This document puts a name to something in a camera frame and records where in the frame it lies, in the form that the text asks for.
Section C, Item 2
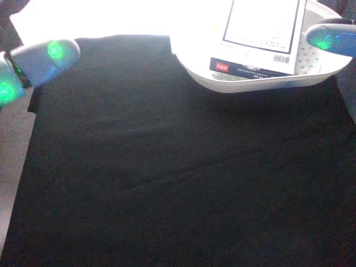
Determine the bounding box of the white perforated oval tray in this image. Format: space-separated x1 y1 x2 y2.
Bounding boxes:
169 0 354 94

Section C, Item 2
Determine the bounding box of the black table cloth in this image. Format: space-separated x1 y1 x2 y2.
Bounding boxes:
0 34 356 267

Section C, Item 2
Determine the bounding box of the blue white calculator box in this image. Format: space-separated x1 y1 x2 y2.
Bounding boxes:
209 0 308 79

